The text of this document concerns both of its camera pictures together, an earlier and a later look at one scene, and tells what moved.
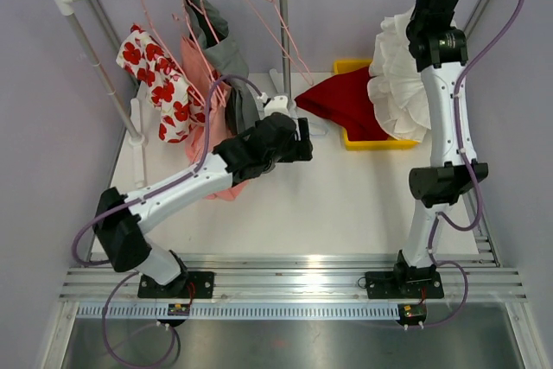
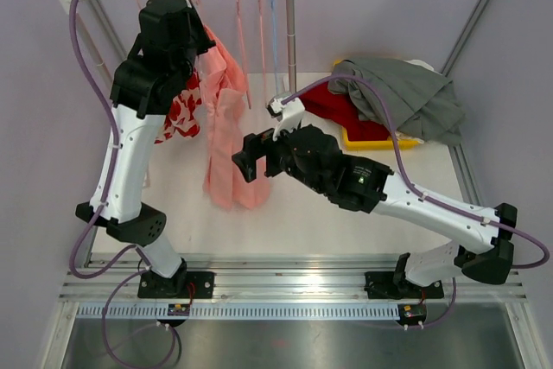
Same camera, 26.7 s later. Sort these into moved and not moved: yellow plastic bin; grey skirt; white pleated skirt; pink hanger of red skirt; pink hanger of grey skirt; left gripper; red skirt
Moved: grey skirt; pink hanger of grey skirt; left gripper; pink hanger of red skirt; white pleated skirt
Not moved: yellow plastic bin; red skirt
